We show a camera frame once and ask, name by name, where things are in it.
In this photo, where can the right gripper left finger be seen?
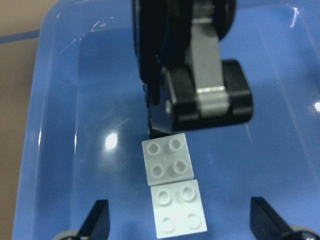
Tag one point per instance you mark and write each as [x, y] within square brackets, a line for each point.
[96, 225]

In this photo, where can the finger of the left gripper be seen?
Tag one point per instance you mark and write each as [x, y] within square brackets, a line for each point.
[206, 91]
[157, 98]

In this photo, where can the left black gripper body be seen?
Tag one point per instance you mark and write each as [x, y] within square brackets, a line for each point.
[162, 30]

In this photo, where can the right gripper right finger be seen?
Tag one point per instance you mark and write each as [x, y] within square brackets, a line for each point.
[267, 224]

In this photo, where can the white block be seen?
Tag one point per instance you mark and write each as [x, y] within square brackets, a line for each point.
[167, 160]
[177, 209]

